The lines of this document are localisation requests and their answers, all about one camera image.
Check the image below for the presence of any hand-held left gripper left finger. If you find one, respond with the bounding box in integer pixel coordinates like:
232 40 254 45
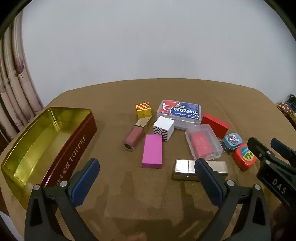
24 158 100 241

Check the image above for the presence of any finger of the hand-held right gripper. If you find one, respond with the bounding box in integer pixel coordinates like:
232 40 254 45
247 137 276 164
271 138 296 168

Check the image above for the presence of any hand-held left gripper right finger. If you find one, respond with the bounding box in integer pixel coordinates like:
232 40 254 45
195 158 271 241

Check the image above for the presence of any red tape measure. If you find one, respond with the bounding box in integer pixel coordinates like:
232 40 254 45
232 143 258 171

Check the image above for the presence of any blue tape measure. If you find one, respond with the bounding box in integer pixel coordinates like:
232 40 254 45
223 133 243 150

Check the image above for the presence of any silver metal box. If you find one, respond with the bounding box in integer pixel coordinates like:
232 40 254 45
171 159 229 181

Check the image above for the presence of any clear case with red card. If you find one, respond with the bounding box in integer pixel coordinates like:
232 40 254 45
185 124 224 161

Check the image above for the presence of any red block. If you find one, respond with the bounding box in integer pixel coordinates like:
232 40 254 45
201 113 230 138

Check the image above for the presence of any gold and red tin box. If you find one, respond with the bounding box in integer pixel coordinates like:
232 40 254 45
1 107 97 210

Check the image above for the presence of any magenta block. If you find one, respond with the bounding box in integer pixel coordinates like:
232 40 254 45
142 134 163 169

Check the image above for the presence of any white zigzag cube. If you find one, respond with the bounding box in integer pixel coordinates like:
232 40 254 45
153 116 174 141

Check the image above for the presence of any colourful patterned box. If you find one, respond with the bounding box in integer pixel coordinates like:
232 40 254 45
276 94 296 121

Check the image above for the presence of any pink lip gloss tube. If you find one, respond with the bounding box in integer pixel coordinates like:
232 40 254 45
123 117 152 151

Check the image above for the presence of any clear box with blue label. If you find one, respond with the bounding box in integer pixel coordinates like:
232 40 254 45
156 99 202 130

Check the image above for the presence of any gold striped cube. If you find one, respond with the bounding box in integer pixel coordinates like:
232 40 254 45
135 102 152 119

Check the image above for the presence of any beige patterned curtain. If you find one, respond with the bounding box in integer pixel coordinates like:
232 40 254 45
0 14 44 144

